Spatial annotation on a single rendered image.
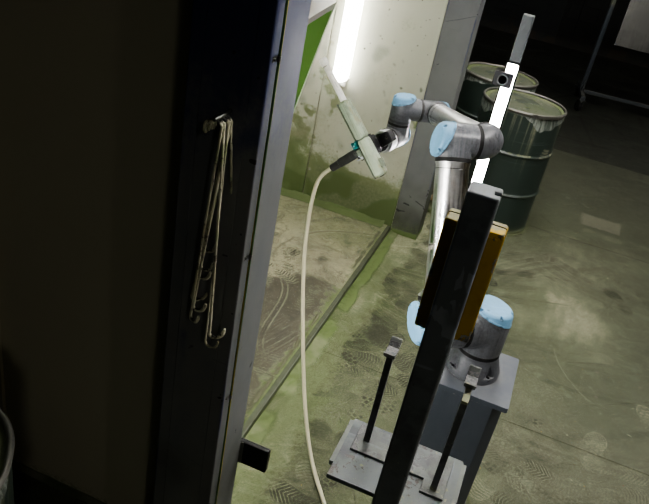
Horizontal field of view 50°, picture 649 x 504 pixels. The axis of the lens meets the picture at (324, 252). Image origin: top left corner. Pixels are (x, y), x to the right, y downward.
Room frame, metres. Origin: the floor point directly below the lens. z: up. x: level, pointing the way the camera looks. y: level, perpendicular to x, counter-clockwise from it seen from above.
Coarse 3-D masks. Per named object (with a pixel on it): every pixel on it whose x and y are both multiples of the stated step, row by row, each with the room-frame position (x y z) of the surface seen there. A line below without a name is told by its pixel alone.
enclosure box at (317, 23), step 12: (312, 0) 2.58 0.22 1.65; (324, 0) 2.65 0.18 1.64; (312, 12) 2.42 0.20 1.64; (324, 12) 2.55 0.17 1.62; (312, 24) 2.71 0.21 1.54; (324, 24) 2.71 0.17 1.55; (312, 36) 2.71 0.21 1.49; (312, 48) 2.71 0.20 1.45; (312, 60) 2.69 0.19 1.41; (300, 72) 2.72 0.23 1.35; (300, 84) 2.72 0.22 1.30
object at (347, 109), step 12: (324, 60) 2.59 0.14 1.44; (336, 84) 2.56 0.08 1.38; (348, 108) 2.51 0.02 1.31; (348, 120) 2.50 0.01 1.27; (360, 120) 2.51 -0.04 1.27; (360, 132) 2.47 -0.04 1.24; (360, 144) 2.46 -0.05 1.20; (372, 144) 2.47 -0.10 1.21; (348, 156) 2.49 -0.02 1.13; (360, 156) 2.46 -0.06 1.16; (372, 156) 2.43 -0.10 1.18; (336, 168) 2.52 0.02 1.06; (372, 168) 2.42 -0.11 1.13; (384, 168) 2.43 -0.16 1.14
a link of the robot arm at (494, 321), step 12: (492, 300) 2.04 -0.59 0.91; (480, 312) 1.95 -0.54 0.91; (492, 312) 1.96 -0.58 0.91; (504, 312) 1.98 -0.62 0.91; (480, 324) 1.94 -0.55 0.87; (492, 324) 1.93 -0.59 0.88; (504, 324) 1.94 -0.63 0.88; (480, 336) 1.92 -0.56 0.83; (492, 336) 1.93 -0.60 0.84; (504, 336) 1.96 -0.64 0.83; (468, 348) 1.95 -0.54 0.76; (480, 348) 1.93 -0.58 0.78; (492, 348) 1.94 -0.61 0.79
